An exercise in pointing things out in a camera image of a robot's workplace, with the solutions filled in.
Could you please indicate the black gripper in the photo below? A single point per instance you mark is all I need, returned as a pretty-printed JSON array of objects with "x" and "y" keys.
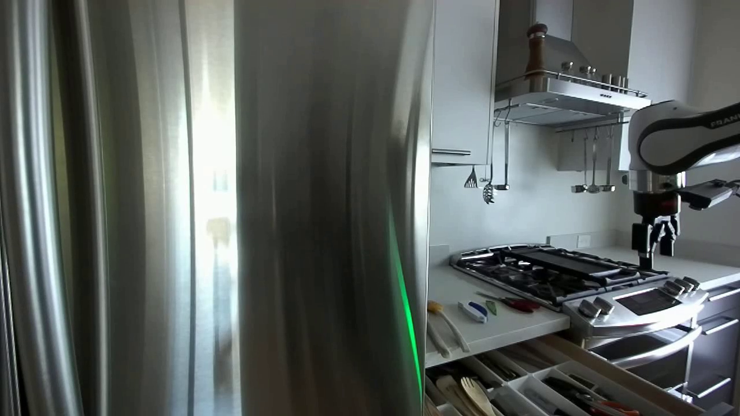
[{"x": 656, "y": 209}]

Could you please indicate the wooden spoon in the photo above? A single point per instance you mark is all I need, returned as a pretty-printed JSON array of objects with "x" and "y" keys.
[{"x": 450, "y": 325}]

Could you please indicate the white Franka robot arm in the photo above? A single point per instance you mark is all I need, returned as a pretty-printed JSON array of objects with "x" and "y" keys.
[{"x": 679, "y": 139}]

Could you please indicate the open cutlery drawer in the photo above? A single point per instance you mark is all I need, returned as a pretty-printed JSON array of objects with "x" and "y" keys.
[{"x": 555, "y": 371}]

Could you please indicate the black gas cooktop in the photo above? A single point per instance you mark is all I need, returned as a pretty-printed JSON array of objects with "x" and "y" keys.
[{"x": 552, "y": 272}]

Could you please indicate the white cutlery tray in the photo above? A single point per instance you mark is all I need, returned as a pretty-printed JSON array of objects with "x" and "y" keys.
[{"x": 575, "y": 389}]

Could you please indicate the stainless steel range hood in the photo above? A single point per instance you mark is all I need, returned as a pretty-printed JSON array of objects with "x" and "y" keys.
[{"x": 563, "y": 94}]

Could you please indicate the small blue white item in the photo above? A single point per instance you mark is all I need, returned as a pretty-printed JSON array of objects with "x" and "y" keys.
[{"x": 472, "y": 310}]

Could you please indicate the light wooden spatula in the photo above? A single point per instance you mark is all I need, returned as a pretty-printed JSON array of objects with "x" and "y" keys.
[{"x": 478, "y": 393}]

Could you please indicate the brown wooden pepper mill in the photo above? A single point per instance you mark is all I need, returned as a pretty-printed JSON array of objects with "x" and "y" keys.
[{"x": 537, "y": 50}]

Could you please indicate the thin grey utensil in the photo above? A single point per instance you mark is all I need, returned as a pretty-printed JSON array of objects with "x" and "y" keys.
[{"x": 437, "y": 340}]

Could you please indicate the wooden utensil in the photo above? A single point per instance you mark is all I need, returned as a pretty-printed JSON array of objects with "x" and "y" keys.
[{"x": 451, "y": 393}]

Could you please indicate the white upper cabinet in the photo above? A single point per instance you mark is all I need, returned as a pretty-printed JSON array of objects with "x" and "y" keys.
[{"x": 464, "y": 78}]

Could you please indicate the stainless steel refrigerator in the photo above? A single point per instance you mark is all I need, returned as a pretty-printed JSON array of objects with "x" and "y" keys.
[{"x": 231, "y": 209}]

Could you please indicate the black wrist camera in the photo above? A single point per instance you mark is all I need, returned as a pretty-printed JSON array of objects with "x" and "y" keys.
[{"x": 705, "y": 196}]

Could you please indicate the metal wall rail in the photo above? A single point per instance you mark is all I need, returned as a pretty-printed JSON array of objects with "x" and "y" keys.
[{"x": 505, "y": 154}]

